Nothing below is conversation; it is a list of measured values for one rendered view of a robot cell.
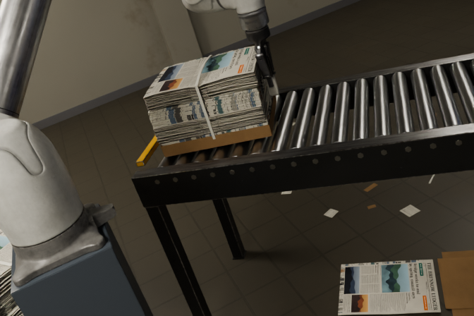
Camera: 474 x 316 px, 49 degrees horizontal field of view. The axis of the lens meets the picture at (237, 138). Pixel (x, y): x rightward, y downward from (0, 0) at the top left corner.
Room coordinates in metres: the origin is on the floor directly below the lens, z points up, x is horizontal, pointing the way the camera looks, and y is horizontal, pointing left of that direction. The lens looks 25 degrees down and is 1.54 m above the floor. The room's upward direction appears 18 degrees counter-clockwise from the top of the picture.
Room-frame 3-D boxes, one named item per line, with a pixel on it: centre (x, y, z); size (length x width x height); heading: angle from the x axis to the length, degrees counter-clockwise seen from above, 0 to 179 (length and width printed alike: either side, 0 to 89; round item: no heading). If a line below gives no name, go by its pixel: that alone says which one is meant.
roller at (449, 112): (1.43, -0.66, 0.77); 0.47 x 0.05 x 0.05; 159
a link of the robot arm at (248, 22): (1.60, -0.16, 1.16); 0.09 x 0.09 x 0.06
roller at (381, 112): (1.50, -0.48, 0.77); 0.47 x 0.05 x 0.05; 159
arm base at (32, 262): (0.93, 0.40, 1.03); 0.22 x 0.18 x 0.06; 104
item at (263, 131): (1.64, -0.07, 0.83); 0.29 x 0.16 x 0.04; 165
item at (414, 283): (1.52, -0.38, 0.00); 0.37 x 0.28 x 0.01; 69
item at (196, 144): (1.70, 0.14, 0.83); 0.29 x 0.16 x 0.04; 165
